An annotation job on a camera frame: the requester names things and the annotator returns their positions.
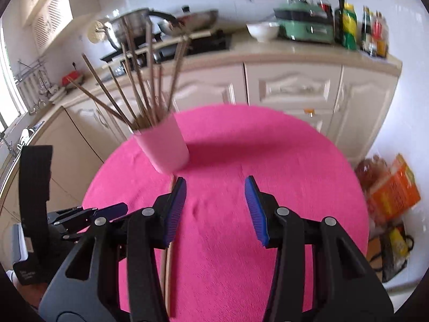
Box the black glass stovetop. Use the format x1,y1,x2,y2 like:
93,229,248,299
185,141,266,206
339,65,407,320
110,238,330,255
147,30,233,61

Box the dark sauce bottle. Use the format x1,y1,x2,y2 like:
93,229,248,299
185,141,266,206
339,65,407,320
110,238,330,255
361,6,374,54

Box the clear plastic food bag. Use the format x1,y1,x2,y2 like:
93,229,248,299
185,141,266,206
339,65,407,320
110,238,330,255
353,156,391,192

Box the black induction cooker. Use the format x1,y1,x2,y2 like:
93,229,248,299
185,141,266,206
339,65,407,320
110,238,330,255
101,45,158,63

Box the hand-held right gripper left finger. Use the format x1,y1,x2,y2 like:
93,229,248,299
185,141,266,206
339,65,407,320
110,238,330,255
38,176,187,322

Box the cream base cabinets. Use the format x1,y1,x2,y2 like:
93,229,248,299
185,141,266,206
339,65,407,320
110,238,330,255
0,57,403,276

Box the black and yellow bag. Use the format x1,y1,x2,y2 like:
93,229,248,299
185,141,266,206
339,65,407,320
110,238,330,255
379,225,414,282

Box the red label dark bottle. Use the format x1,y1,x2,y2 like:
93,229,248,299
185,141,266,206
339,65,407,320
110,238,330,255
318,0,333,19

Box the pink cup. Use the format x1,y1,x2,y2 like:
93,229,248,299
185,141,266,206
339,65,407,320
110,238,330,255
133,112,191,173

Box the orange snack bag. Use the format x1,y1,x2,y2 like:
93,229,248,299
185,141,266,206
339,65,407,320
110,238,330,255
367,153,421,224

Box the cream lattice wall cabinet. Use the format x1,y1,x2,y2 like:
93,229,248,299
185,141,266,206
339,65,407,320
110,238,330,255
23,0,74,56

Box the red container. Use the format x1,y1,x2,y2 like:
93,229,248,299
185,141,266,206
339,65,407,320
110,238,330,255
61,70,84,86

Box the black gas stove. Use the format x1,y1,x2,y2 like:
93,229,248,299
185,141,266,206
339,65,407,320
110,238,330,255
107,28,215,71

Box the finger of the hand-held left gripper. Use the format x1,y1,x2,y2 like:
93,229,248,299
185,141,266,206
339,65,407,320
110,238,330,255
47,202,129,240

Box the red label sauce bottle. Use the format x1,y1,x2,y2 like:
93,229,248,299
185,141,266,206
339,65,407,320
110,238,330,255
372,11,390,58

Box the stainless sink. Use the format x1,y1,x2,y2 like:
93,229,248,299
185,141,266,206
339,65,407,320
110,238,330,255
18,121,44,141

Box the pink table cloth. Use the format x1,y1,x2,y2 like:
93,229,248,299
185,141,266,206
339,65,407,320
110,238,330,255
82,105,371,322

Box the white bowl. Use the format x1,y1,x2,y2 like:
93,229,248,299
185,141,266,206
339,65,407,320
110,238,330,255
246,22,280,42

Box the bundle of wooden chopsticks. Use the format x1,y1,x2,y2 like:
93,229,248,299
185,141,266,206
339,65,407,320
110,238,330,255
66,13,192,131

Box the round wooden lid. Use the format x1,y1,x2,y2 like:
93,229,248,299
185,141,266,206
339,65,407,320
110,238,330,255
88,20,106,45

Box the yellow oil bottle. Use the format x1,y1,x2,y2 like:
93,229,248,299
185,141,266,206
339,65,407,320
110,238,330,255
342,3,358,51

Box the stack of white plates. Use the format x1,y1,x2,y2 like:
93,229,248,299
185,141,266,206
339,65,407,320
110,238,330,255
47,87,68,103

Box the steel wok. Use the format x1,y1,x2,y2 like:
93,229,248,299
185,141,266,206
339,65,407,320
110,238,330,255
157,9,219,36

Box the green kitchen appliance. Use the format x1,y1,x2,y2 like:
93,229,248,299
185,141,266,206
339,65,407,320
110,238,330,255
273,0,336,44

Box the dark green oil bottle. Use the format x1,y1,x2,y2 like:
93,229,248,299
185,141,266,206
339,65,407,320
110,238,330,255
334,0,346,46

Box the stainless steel pot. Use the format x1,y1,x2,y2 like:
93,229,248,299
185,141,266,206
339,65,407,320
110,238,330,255
95,8,150,51

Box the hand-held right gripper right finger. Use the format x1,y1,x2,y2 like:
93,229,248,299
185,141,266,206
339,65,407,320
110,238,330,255
244,175,394,322

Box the light wooden chopstick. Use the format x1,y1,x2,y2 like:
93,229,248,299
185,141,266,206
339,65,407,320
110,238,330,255
167,176,176,319

